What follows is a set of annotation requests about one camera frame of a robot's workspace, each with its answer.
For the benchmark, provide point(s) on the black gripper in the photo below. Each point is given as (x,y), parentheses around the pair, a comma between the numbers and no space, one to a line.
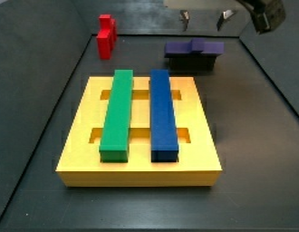
(267,13)

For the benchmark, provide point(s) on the purple interlocking block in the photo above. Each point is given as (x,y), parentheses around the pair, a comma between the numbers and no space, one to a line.
(195,46)

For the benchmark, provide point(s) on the black angle fixture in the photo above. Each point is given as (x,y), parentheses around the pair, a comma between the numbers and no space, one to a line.
(193,64)

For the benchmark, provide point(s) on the yellow slotted board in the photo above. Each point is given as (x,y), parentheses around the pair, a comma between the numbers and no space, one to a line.
(198,168)

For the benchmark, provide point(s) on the red interlocking block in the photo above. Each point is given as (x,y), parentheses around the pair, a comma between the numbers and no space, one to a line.
(107,36)

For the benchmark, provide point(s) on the blue bar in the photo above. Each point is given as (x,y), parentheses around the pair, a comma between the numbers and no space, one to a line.
(165,146)

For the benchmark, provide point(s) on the green bar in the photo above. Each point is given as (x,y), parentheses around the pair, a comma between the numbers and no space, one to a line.
(115,136)

